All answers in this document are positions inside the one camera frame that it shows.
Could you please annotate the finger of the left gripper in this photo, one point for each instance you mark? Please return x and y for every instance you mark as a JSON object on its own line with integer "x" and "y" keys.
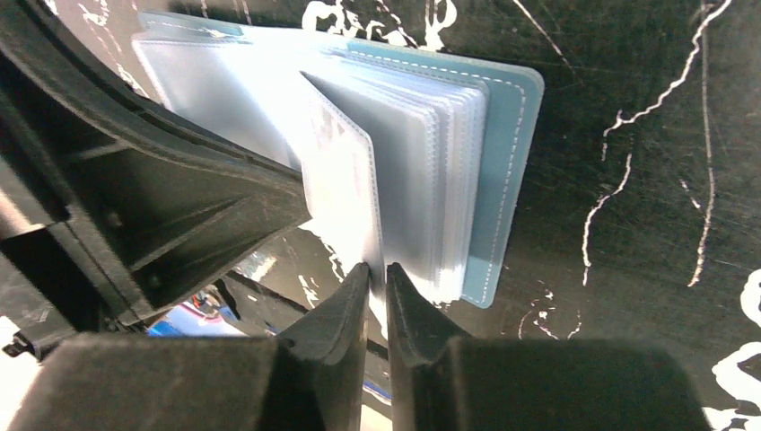
{"x": 113, "y": 209}

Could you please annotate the blue card holder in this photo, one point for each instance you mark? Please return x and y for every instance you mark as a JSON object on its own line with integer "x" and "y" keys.
{"x": 406, "y": 156}

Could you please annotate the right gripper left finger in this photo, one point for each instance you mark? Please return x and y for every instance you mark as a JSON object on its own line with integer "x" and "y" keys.
{"x": 307, "y": 377}

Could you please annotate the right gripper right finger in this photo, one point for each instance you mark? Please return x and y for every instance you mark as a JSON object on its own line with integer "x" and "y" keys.
{"x": 446, "y": 379}

